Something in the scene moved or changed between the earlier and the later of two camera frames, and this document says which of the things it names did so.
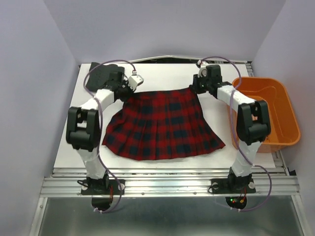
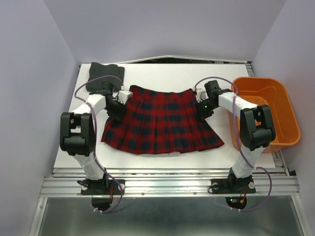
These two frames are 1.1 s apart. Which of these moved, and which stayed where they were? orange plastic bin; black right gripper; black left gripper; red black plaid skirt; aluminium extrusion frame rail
Moved: black left gripper; black right gripper
Stayed: aluminium extrusion frame rail; red black plaid skirt; orange plastic bin
